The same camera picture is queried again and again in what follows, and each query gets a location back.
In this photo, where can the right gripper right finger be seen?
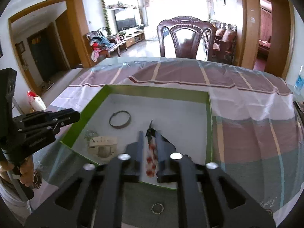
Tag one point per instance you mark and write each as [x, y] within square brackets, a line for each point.
[207, 196]

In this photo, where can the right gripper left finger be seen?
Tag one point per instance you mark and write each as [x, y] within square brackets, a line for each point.
[93, 197]

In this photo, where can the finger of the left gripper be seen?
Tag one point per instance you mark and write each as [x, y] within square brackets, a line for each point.
[63, 117]

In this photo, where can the cream white wristwatch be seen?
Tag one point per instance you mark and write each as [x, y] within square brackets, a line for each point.
[103, 147]

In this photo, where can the person's left hand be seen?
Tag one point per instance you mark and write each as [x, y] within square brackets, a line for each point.
[26, 170]

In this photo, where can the red white plastic bag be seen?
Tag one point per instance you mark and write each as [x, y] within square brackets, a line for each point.
[36, 101]

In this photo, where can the green cardboard box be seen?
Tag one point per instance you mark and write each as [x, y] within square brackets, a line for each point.
[182, 116]

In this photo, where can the plaid tablecloth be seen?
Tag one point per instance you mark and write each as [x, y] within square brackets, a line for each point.
[257, 137]

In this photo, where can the wooden armchair with clothes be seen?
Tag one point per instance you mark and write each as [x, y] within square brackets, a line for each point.
[103, 45]

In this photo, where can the green hanging vine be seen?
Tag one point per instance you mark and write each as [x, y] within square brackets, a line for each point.
[105, 13]

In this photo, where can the wooden tv cabinet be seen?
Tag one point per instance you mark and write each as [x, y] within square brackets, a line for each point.
[134, 38]

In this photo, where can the flat screen television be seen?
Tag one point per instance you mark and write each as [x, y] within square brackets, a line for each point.
[125, 19]

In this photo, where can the plastic water bottle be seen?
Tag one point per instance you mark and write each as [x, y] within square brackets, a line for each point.
[299, 81]

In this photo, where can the wooden sofa with cushions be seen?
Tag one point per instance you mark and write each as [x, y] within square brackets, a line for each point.
[224, 43]

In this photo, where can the carved dark wooden chair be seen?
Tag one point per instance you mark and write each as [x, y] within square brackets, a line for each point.
[187, 33]

